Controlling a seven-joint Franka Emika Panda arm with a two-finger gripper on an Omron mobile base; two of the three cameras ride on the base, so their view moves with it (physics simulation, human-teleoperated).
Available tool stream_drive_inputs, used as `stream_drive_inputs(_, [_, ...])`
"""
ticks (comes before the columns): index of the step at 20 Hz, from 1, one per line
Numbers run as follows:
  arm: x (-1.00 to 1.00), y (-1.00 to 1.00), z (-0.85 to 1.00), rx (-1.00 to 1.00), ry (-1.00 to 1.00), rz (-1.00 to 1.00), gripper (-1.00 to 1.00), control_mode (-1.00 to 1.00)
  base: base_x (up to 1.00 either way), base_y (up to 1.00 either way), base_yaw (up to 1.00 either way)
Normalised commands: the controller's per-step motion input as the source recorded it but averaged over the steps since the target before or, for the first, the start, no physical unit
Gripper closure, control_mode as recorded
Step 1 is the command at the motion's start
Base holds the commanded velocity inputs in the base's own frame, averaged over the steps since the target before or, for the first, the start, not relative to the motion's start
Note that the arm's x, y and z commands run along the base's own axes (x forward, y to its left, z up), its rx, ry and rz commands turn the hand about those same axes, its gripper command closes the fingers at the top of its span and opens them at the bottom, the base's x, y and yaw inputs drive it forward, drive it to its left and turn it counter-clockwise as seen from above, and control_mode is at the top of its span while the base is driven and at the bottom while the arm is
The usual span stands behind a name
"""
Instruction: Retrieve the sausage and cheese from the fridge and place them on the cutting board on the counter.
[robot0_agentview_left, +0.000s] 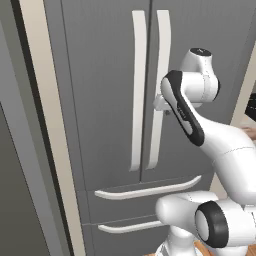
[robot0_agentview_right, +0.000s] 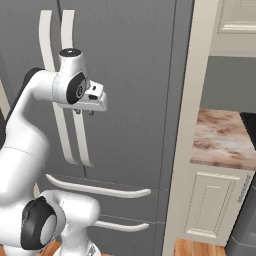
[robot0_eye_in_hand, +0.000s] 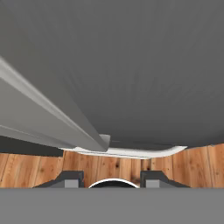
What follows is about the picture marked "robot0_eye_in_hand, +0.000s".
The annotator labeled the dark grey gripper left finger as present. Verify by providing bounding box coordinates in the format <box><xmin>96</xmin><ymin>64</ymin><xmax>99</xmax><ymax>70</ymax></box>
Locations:
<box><xmin>33</xmin><ymin>171</ymin><xmax>85</xmax><ymax>189</ymax></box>

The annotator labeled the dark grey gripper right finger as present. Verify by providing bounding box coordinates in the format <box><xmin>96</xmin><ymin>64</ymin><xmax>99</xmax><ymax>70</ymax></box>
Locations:
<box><xmin>140</xmin><ymin>170</ymin><xmax>191</xmax><ymax>189</ymax></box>

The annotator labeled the grey fridge door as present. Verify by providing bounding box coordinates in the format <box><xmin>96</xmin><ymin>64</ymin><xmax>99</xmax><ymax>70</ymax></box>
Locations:
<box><xmin>0</xmin><ymin>0</ymin><xmax>224</xmax><ymax>160</ymax></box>

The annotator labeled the grey fridge door handle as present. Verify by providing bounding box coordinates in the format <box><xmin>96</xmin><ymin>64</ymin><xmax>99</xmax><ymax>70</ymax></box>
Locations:
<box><xmin>0</xmin><ymin>56</ymin><xmax>111</xmax><ymax>153</ymax></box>

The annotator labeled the white and black round object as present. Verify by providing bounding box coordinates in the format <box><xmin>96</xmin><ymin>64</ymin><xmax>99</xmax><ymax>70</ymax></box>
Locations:
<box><xmin>87</xmin><ymin>178</ymin><xmax>140</xmax><ymax>189</ymax></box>

